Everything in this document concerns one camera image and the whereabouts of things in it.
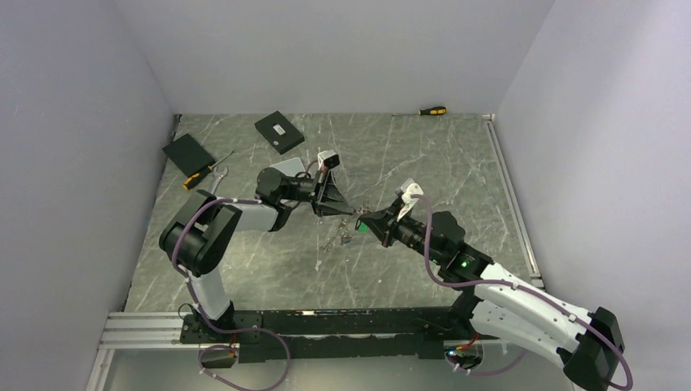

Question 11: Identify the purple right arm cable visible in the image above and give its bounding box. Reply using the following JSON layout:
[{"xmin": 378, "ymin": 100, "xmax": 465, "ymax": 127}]
[{"xmin": 411, "ymin": 195, "xmax": 634, "ymax": 391}]

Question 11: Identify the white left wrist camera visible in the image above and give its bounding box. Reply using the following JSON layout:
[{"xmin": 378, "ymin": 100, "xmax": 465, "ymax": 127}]
[{"xmin": 317, "ymin": 150, "xmax": 341, "ymax": 173}]

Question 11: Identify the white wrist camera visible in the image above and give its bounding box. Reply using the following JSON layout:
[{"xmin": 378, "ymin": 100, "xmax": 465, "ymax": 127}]
[
  {"xmin": 397, "ymin": 178, "xmax": 424, "ymax": 222},
  {"xmin": 317, "ymin": 150, "xmax": 341, "ymax": 173}
]

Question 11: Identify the yellow black screwdriver far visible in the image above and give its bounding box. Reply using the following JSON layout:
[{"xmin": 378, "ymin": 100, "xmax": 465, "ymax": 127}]
[{"xmin": 393, "ymin": 106, "xmax": 447, "ymax": 116}]

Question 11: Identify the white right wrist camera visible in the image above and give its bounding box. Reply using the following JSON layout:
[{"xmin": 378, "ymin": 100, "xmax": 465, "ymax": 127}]
[{"xmin": 397, "ymin": 178, "xmax": 424, "ymax": 222}]

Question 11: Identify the yellow black screwdriver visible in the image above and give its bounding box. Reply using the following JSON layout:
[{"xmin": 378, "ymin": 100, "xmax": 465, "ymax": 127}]
[
  {"xmin": 183, "ymin": 150, "xmax": 234, "ymax": 191},
  {"xmin": 393, "ymin": 106, "xmax": 447, "ymax": 116}
]

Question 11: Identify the aluminium frame rail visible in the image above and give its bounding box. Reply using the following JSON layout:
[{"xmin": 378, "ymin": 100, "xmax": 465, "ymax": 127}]
[{"xmin": 86, "ymin": 113, "xmax": 589, "ymax": 391}]

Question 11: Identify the large silver wrench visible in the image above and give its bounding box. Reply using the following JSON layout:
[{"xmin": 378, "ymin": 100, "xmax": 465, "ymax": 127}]
[{"xmin": 208, "ymin": 166, "xmax": 228, "ymax": 194}]

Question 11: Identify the round metal keyring plate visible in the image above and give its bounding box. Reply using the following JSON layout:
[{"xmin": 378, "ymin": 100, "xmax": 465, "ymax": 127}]
[{"xmin": 319, "ymin": 200, "xmax": 372, "ymax": 252}]

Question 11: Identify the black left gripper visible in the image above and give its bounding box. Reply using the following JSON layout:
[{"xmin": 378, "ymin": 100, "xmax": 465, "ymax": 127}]
[{"xmin": 281, "ymin": 167, "xmax": 355, "ymax": 218}]

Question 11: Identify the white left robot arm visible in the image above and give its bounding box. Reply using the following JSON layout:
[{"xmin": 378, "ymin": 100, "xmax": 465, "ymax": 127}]
[{"xmin": 159, "ymin": 167, "xmax": 356, "ymax": 342}]

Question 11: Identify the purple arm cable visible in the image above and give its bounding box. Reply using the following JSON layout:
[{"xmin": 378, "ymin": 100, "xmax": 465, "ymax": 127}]
[
  {"xmin": 171, "ymin": 197, "xmax": 263, "ymax": 336},
  {"xmin": 411, "ymin": 195, "xmax": 634, "ymax": 391}
]

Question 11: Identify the clear plastic container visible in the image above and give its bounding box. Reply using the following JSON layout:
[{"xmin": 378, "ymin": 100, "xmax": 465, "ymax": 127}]
[{"xmin": 271, "ymin": 157, "xmax": 305, "ymax": 177}]

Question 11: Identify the yellow black screwdriver left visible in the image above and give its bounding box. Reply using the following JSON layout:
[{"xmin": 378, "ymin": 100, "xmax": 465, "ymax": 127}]
[{"xmin": 183, "ymin": 150, "xmax": 234, "ymax": 191}]

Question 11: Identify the plain black box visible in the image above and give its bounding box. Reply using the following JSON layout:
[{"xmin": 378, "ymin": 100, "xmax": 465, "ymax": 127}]
[{"xmin": 162, "ymin": 134, "xmax": 216, "ymax": 177}]

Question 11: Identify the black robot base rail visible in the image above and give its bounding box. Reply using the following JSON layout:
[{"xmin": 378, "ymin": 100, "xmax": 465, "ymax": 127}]
[{"xmin": 179, "ymin": 307, "xmax": 477, "ymax": 363}]

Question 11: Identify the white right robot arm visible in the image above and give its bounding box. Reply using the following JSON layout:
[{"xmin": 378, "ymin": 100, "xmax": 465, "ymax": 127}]
[{"xmin": 357, "ymin": 200, "xmax": 633, "ymax": 390}]

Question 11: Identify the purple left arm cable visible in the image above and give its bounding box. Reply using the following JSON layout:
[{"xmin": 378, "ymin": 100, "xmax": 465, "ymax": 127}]
[{"xmin": 171, "ymin": 197, "xmax": 263, "ymax": 336}]

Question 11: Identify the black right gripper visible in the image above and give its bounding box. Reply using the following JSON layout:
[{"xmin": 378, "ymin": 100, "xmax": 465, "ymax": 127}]
[{"xmin": 360, "ymin": 200, "xmax": 443, "ymax": 264}]

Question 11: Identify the black box with label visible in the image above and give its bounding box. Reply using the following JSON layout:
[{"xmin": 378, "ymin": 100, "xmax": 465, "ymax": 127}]
[{"xmin": 254, "ymin": 111, "xmax": 305, "ymax": 155}]

